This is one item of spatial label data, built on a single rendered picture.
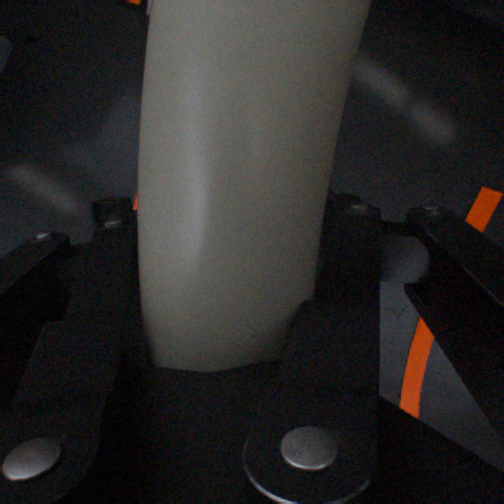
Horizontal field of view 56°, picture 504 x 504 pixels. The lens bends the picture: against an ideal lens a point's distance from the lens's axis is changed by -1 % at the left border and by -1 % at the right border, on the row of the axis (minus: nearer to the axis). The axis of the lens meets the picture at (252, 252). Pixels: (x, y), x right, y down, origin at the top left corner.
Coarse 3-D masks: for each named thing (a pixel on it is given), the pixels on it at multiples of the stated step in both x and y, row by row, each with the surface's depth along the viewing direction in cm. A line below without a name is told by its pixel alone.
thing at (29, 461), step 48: (96, 240) 13; (96, 288) 10; (48, 336) 7; (96, 336) 7; (48, 384) 6; (96, 384) 6; (0, 432) 5; (48, 432) 5; (96, 432) 5; (0, 480) 4; (48, 480) 4; (96, 480) 4
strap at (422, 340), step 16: (480, 192) 98; (496, 192) 98; (480, 208) 99; (480, 224) 101; (416, 336) 112; (432, 336) 112; (416, 352) 114; (416, 368) 116; (416, 384) 118; (416, 400) 119; (416, 416) 121
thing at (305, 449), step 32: (352, 224) 12; (352, 256) 10; (320, 288) 9; (352, 288) 9; (320, 320) 7; (352, 320) 7; (288, 352) 6; (320, 352) 6; (352, 352) 6; (288, 384) 6; (320, 384) 5; (352, 384) 5; (256, 416) 5; (288, 416) 5; (320, 416) 5; (352, 416) 5; (256, 448) 4; (288, 448) 4; (320, 448) 4; (352, 448) 4; (256, 480) 4; (288, 480) 4; (320, 480) 4; (352, 480) 4
